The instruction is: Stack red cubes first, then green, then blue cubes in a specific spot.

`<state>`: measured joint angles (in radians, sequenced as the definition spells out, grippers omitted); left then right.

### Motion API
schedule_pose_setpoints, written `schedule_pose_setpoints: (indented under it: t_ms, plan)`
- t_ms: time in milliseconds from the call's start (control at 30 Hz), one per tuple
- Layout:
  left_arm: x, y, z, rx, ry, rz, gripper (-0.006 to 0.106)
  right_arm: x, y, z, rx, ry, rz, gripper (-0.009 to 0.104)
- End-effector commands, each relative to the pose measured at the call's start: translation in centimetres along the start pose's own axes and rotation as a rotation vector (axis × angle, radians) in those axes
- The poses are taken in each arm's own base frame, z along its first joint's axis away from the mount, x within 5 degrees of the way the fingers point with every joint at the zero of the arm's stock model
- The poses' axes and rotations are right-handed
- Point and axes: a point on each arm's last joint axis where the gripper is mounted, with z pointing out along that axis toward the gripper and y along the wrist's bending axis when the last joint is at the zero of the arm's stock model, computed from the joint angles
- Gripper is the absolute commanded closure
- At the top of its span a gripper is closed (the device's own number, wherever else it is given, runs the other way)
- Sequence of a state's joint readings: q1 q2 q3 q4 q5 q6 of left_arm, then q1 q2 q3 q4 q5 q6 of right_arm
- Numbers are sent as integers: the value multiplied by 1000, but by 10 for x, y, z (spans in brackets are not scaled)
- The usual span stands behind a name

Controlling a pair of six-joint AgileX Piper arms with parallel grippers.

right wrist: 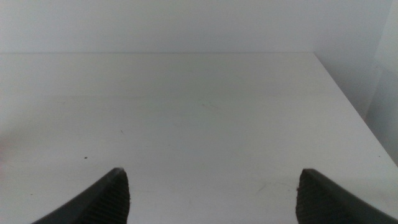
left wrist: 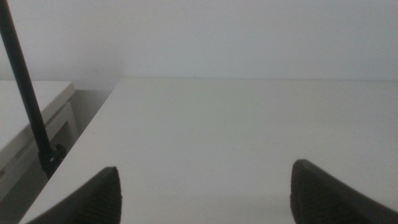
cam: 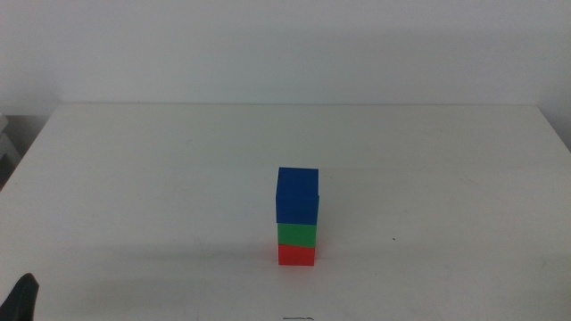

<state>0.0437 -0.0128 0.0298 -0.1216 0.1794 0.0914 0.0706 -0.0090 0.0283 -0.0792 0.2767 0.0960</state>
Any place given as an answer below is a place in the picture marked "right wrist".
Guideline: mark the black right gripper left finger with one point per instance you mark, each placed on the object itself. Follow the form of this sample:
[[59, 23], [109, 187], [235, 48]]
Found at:
[[104, 205]]

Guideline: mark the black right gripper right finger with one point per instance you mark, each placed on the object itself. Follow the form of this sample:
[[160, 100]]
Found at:
[[323, 205]]

